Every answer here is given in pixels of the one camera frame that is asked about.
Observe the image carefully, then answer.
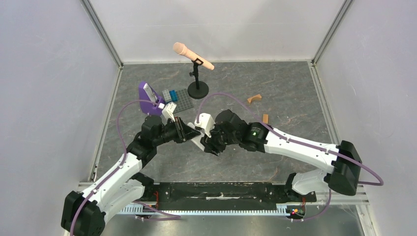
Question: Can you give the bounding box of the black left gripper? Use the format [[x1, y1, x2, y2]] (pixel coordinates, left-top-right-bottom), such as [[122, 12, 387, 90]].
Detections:
[[153, 116, 200, 147]]

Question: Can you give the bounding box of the white remote control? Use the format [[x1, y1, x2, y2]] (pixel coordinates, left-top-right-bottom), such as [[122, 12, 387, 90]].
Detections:
[[191, 124, 211, 151]]

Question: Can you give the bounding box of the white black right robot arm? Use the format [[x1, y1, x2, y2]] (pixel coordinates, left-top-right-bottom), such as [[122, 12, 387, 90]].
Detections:
[[194, 110, 362, 201]]

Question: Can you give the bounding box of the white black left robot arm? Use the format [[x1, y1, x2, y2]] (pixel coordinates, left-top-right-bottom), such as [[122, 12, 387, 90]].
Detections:
[[60, 116, 201, 236]]

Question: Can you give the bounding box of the grey lego baseplate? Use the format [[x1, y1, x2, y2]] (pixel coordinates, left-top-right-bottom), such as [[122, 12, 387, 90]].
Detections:
[[174, 88, 194, 114]]

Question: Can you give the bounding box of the grey lego brick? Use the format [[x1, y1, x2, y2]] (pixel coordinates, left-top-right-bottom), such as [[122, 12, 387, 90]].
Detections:
[[162, 89, 172, 103]]

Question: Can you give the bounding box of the blue lego brick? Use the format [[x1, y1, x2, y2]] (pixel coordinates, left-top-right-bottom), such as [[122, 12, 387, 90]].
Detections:
[[167, 90, 178, 102]]

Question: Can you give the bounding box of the black microphone stand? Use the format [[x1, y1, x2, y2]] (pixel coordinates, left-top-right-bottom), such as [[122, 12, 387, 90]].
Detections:
[[187, 58, 209, 99]]

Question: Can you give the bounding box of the small wooden block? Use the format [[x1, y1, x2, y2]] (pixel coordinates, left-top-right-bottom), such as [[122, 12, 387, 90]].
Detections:
[[247, 94, 262, 104], [262, 114, 269, 124]]

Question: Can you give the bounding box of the purple holder stand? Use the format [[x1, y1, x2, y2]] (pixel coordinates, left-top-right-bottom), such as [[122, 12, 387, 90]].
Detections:
[[138, 81, 165, 116]]

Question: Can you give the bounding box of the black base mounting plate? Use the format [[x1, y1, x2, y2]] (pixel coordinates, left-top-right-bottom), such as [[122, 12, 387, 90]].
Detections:
[[139, 182, 317, 211]]

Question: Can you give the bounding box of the pink microphone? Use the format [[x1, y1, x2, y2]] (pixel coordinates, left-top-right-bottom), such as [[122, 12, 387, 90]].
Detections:
[[173, 42, 215, 70]]

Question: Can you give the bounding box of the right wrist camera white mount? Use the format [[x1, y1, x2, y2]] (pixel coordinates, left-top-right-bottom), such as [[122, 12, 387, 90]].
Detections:
[[194, 113, 215, 138]]

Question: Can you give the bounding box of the white cable duct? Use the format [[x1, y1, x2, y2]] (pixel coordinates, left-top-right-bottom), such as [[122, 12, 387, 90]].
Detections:
[[118, 204, 291, 217]]

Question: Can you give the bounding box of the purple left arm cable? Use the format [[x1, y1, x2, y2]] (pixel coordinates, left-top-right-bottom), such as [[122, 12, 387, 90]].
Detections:
[[69, 99, 181, 236]]

